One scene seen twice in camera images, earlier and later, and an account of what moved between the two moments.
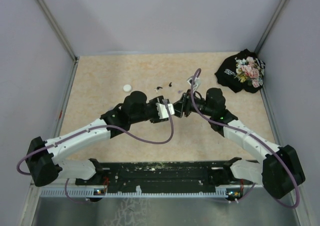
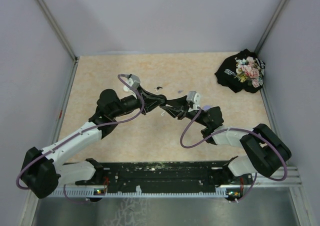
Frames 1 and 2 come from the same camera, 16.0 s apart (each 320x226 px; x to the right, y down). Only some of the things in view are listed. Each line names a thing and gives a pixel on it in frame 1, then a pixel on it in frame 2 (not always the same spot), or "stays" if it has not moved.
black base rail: [154, 176] stays
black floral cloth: [243, 70] stays
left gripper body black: [150, 111] → [145, 103]
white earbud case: [127, 88] stays
